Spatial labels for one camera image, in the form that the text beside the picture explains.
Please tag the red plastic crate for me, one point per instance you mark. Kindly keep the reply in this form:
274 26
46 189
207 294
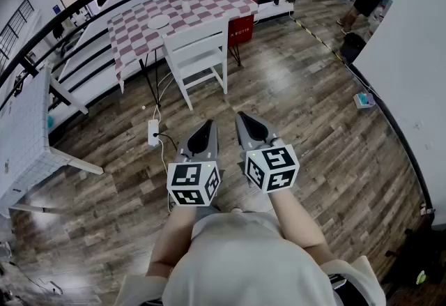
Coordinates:
241 31

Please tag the person's left forearm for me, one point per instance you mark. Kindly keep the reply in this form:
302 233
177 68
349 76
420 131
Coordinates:
174 238

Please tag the yellow black floor tape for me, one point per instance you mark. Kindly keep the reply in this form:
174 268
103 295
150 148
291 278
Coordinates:
313 34

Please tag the person's white shirt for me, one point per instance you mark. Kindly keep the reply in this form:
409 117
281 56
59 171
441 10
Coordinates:
244 262

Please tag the pastel tissue box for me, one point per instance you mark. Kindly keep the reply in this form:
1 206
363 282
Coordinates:
363 100

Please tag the black shoulder bag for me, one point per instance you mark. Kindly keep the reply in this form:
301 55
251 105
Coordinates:
352 294

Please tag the white wooden chair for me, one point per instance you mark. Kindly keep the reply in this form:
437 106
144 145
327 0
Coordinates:
195 39

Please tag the white tiled table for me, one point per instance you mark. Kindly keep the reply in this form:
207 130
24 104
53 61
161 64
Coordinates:
21 144

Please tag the person's right forearm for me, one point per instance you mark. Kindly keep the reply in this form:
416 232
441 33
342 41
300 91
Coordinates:
299 221

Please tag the black bag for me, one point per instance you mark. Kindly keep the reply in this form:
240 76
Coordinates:
352 48

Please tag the white round plate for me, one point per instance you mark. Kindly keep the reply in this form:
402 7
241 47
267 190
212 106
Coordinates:
159 22

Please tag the teal round object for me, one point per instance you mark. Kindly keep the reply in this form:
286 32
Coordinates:
51 122

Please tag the white power strip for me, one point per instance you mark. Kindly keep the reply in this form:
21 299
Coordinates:
153 132

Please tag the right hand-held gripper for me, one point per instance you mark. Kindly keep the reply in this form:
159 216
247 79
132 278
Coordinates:
275 168

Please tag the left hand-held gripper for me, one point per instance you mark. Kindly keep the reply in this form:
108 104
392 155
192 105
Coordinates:
190 179

